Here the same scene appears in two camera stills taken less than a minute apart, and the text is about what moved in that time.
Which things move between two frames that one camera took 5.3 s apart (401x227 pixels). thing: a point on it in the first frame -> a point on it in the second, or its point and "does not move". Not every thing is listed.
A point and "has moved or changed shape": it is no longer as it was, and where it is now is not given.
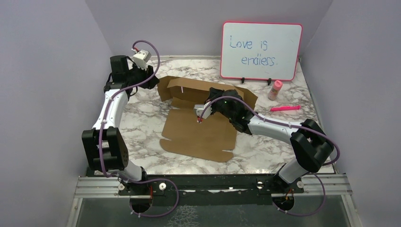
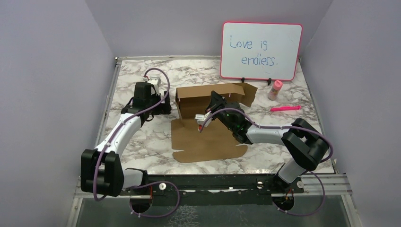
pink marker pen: [285, 108] does not move
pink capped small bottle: [277, 85] does not move
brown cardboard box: [209, 139] has moved or changed shape
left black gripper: [151, 82] -> [163, 108]
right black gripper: [213, 92] -> [216, 101]
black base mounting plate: [210, 189] does not move
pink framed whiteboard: [261, 50] does not move
